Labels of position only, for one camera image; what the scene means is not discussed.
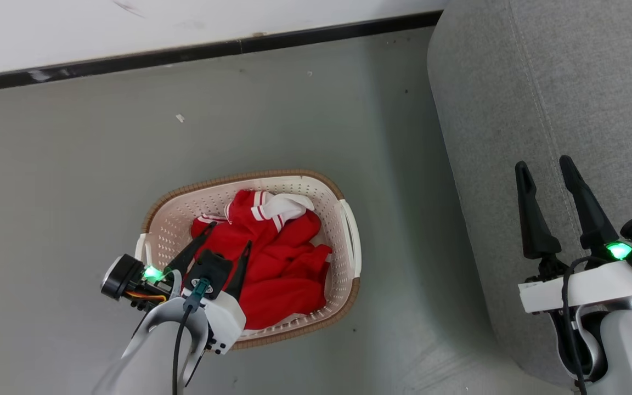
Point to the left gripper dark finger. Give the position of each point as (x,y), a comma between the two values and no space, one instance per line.
(190,253)
(239,274)

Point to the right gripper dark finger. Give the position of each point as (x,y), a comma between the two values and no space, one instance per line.
(587,211)
(532,219)

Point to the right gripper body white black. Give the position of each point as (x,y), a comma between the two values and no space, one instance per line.
(590,285)

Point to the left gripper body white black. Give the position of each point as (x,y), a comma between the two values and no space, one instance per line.
(225,323)

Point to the red white sports shorts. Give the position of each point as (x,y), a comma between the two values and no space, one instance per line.
(283,285)

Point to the white perforated plastic laundry basket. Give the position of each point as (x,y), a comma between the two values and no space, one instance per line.
(179,225)

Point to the grey fabric sofa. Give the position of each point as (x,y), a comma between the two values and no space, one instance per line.
(541,109)

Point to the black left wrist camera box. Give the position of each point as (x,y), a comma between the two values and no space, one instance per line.
(210,271)

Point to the black wall baseboard strip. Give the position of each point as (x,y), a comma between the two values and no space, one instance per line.
(184,53)

